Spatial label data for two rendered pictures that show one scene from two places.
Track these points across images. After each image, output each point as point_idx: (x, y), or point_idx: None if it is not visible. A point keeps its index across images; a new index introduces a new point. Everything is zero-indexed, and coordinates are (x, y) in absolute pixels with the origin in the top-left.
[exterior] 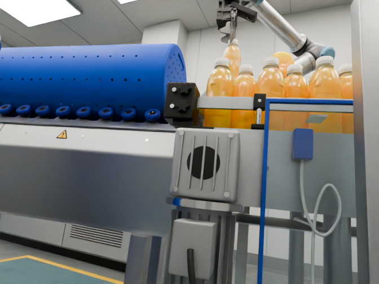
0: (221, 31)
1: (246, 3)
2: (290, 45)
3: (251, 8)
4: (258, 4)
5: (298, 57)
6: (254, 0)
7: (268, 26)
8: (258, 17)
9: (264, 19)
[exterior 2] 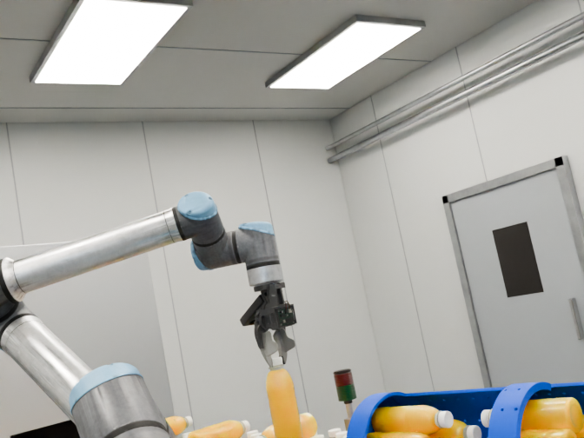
0: (293, 345)
1: (187, 239)
2: (32, 289)
3: (169, 244)
4: (202, 269)
5: (44, 326)
6: (213, 268)
7: (110, 262)
8: (141, 251)
9: (132, 256)
